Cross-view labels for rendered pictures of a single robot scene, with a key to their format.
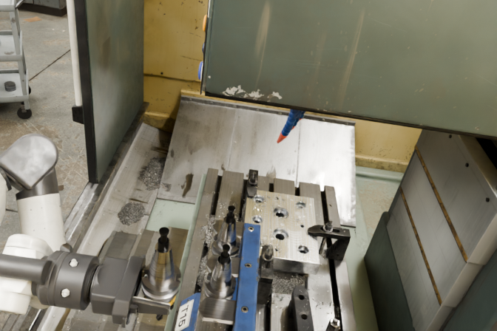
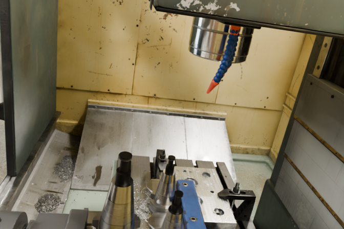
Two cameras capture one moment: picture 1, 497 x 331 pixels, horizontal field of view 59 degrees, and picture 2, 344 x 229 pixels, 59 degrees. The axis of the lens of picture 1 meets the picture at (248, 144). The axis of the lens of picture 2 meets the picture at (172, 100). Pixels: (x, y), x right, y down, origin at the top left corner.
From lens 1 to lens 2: 36 cm
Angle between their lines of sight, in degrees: 15
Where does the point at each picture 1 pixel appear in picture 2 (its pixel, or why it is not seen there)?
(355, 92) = (313, 1)
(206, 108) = (109, 113)
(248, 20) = not seen: outside the picture
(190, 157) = (98, 152)
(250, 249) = (190, 203)
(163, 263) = (123, 203)
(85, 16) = (9, 16)
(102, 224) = not seen: hidden behind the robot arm
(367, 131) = (234, 124)
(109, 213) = (26, 204)
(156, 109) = (66, 117)
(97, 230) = not seen: hidden behind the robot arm
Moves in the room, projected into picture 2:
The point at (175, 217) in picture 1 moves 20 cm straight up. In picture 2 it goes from (88, 204) to (91, 168)
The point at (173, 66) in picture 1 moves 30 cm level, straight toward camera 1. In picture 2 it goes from (81, 80) to (82, 99)
